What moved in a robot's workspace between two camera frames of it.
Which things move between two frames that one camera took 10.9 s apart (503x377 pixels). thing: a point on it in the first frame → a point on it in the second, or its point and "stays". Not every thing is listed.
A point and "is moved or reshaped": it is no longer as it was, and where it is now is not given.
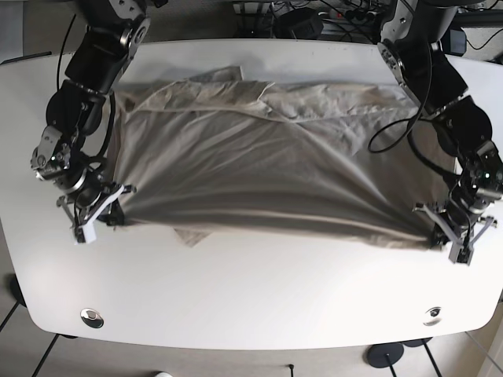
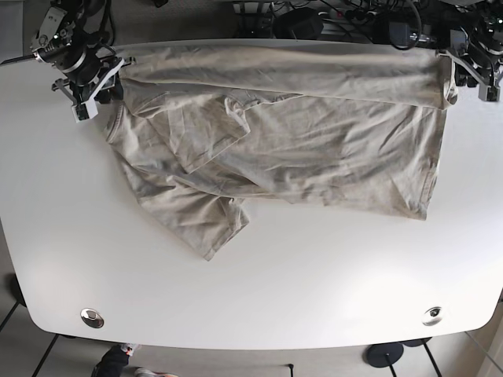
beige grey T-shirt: (220, 153) is moved or reshaped
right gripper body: (460, 250) → (469, 74)
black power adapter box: (299, 23) stays
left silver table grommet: (92, 317) stays
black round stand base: (385, 354) stays
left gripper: (85, 231) → (107, 86)
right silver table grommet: (434, 316) stays
